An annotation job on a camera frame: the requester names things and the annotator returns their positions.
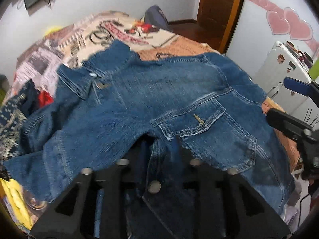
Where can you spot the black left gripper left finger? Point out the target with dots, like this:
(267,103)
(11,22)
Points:
(95,199)

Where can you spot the printed newspaper bedspread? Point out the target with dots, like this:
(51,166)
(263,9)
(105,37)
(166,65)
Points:
(74,43)

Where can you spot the blue denim jacket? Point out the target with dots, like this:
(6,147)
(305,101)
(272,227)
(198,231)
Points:
(115,100)

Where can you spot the dark blue backpack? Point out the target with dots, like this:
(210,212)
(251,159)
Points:
(155,16)

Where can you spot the navy patterned garment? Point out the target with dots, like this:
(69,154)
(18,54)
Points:
(14,114)

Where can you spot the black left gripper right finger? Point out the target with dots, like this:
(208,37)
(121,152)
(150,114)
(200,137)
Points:
(225,205)

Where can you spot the wooden door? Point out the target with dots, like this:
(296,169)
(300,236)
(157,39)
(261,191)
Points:
(219,18)

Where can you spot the yellow cartoon blanket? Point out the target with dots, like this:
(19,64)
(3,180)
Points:
(15,204)

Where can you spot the red garment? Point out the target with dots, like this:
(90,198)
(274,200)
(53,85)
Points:
(44,99)

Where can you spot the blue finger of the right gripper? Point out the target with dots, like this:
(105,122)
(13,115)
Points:
(306,89)

